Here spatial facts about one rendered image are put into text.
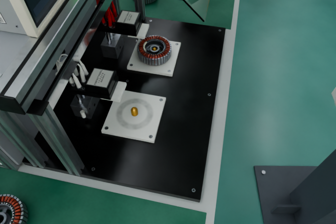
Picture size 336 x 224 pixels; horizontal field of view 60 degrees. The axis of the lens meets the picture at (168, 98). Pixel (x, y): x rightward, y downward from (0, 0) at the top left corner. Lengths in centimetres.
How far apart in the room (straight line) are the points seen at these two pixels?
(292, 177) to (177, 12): 103
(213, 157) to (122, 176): 25
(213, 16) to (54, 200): 85
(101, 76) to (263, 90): 138
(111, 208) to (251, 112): 126
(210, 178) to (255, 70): 137
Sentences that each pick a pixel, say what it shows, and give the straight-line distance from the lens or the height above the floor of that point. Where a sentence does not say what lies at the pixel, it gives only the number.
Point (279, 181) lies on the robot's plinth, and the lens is 166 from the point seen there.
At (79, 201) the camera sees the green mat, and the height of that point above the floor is 75.
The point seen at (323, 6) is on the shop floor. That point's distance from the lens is 282.
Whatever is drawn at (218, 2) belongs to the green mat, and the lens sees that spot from 127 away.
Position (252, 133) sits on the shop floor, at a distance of 177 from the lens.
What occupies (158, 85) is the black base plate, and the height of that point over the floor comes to 77.
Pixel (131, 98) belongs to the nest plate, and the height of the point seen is 78.
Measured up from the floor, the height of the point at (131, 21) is 92.
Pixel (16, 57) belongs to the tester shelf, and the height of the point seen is 112.
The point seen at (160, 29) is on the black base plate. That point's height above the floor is 77.
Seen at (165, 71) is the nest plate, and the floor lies 78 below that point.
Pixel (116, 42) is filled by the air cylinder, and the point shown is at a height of 82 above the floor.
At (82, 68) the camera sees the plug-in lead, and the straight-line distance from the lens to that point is 77.
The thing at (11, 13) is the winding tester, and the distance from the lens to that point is 58.
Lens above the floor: 148
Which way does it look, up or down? 54 degrees down
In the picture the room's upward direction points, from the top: straight up
